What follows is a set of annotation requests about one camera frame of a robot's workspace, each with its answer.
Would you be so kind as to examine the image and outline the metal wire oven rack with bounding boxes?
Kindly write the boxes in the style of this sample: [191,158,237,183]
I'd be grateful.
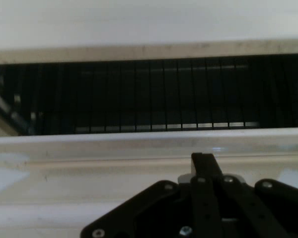
[39,59,264,132]

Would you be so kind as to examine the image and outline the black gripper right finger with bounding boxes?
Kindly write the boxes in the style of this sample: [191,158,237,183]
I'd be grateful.
[202,153,298,238]

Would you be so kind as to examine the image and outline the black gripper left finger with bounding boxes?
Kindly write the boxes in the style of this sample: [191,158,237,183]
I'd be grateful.
[80,152,224,238]

